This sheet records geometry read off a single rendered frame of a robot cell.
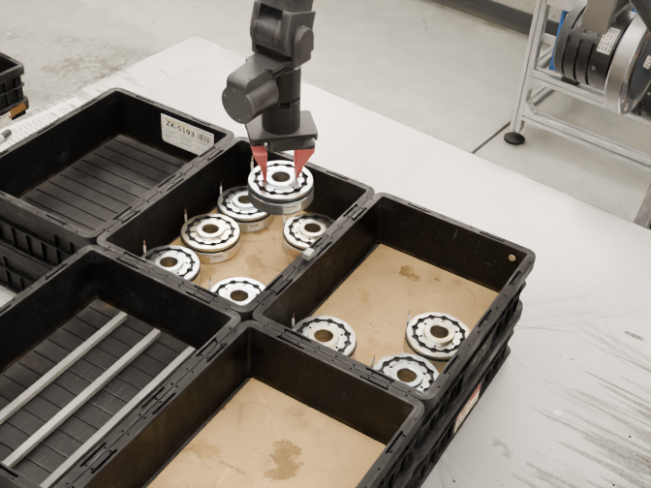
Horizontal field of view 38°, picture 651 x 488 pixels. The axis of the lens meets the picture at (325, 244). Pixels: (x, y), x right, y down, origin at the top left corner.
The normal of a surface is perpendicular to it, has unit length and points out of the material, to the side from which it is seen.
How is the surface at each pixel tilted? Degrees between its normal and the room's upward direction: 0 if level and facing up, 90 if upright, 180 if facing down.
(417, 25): 0
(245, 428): 0
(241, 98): 93
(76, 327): 0
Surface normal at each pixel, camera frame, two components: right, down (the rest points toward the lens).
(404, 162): 0.06, -0.78
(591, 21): -0.60, 0.47
